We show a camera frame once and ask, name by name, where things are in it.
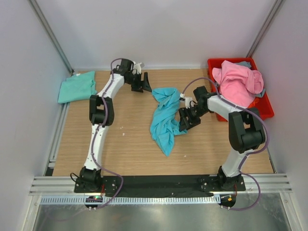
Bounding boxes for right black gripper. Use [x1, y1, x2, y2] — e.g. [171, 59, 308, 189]
[179, 104, 209, 132]

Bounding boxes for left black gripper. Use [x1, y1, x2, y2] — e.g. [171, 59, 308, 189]
[126, 73, 152, 93]

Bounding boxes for blue t shirt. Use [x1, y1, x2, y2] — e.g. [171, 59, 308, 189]
[150, 88, 188, 157]

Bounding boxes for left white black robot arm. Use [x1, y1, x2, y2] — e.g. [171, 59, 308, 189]
[74, 58, 152, 193]

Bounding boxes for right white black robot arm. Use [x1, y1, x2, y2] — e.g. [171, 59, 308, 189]
[179, 86, 266, 191]

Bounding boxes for folded mint green t shirt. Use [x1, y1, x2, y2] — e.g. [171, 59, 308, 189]
[58, 71, 97, 104]

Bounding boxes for pink t shirt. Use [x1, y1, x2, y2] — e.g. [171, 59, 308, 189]
[212, 60, 264, 108]

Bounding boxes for orange garment in bin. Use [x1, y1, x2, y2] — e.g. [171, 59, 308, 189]
[247, 97, 260, 108]

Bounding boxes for grey t shirt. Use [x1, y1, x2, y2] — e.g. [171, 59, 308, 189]
[236, 61, 266, 98]

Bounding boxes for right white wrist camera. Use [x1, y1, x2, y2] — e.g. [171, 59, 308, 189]
[180, 93, 193, 108]

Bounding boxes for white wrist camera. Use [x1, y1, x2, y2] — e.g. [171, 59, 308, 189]
[132, 62, 144, 74]
[180, 93, 193, 108]

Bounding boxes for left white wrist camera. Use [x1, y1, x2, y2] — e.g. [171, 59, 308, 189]
[132, 62, 144, 74]

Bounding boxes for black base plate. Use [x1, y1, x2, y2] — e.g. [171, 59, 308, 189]
[74, 175, 246, 198]

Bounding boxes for slotted white cable duct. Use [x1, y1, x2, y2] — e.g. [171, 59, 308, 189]
[40, 194, 220, 205]

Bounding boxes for aluminium frame rail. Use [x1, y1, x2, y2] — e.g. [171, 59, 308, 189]
[29, 173, 293, 195]

